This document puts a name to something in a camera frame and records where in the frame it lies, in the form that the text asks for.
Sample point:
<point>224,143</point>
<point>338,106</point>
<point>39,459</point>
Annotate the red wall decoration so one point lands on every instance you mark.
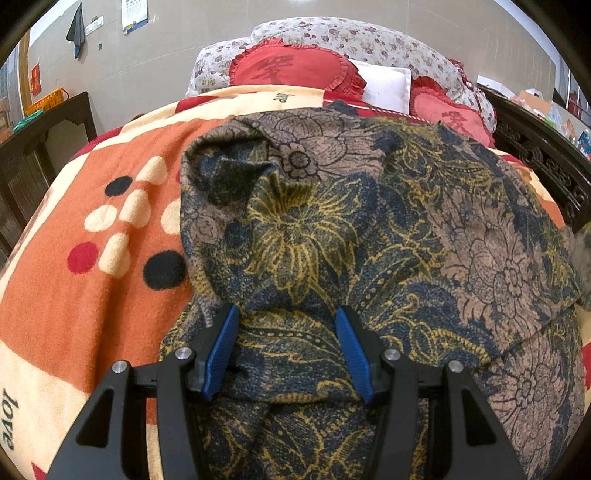
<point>35,78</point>

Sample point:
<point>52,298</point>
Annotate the dark floral patterned garment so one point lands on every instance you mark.
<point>323,207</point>

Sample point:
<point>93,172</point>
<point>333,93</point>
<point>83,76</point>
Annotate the green plastic basket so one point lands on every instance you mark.
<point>27,121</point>

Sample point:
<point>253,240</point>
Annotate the floral quilt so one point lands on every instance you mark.
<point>369,41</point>

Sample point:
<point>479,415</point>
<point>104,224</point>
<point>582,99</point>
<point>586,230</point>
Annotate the red bed sheet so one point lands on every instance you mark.
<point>341,98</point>

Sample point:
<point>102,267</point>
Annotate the dark hanging cloth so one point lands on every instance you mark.
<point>76,27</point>

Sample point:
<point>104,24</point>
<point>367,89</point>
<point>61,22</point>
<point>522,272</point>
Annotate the wall calendar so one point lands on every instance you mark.
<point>135,16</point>

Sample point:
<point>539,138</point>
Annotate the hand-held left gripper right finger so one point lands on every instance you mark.
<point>353,355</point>

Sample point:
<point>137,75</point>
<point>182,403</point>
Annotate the orange plastic crate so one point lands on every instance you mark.
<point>46,99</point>

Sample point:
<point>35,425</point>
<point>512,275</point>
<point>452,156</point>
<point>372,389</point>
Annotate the pile of assorted packages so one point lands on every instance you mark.
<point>554,115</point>

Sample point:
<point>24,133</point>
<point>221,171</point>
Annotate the white pillow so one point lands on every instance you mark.
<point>385,87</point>

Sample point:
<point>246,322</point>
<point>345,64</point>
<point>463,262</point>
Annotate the red heart pillow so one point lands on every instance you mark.
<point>286,69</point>
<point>452,115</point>

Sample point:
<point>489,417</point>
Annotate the dark carved wooden bed frame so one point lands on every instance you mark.
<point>531,147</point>

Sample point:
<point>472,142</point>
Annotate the dark wooden side table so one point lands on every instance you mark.
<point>27,152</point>

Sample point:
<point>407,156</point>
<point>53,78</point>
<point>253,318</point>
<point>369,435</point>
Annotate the orange printed blanket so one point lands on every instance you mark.
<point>92,286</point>

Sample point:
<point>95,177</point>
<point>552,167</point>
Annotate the white wall socket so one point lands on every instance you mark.
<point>94,23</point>

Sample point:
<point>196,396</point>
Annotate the wooden door frame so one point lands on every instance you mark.
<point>24,78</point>

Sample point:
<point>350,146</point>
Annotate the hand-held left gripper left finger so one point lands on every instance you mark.
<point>221,355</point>

